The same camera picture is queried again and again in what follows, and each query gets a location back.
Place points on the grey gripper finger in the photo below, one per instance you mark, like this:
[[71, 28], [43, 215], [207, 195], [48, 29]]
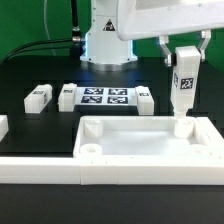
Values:
[[163, 44], [205, 37]]

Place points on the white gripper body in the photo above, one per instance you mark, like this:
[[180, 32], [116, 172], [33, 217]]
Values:
[[140, 19]]

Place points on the white desk top tray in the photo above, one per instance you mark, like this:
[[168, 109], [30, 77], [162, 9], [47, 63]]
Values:
[[149, 140]]

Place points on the marker sheet with tags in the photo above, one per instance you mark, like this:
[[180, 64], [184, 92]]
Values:
[[105, 96]]

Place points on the white block left edge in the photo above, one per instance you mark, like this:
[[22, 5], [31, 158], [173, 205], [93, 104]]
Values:
[[3, 126]]

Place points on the white L-shaped obstacle fence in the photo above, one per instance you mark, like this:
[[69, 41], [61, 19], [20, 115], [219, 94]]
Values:
[[48, 170]]

